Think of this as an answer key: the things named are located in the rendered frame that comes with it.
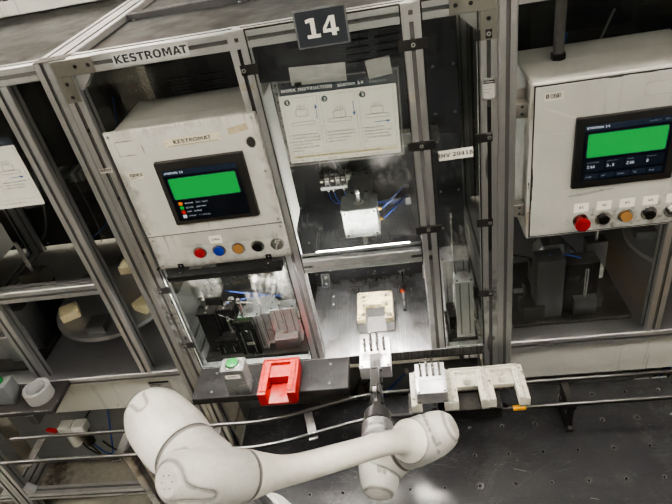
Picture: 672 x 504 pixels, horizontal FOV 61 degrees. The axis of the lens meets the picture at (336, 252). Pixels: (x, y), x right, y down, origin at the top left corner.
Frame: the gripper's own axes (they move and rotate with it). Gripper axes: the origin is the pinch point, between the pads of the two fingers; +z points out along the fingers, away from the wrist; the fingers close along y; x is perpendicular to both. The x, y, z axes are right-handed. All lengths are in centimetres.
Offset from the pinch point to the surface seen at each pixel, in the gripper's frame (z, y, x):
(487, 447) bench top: -5.3, -36.2, -32.0
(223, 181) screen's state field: 16, 62, 34
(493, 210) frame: 19, 40, -39
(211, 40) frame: 19, 98, 27
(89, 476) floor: 39, -104, 158
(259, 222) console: 18, 46, 28
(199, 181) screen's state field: 16, 63, 40
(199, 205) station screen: 16, 55, 43
